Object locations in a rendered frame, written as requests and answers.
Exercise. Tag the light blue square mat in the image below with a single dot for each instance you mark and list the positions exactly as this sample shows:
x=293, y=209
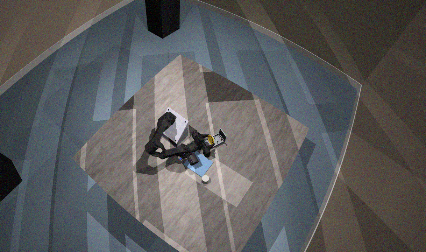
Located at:
x=202, y=166

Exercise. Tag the yellow round plate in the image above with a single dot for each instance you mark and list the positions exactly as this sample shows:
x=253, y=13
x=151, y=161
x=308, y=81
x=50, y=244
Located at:
x=210, y=139

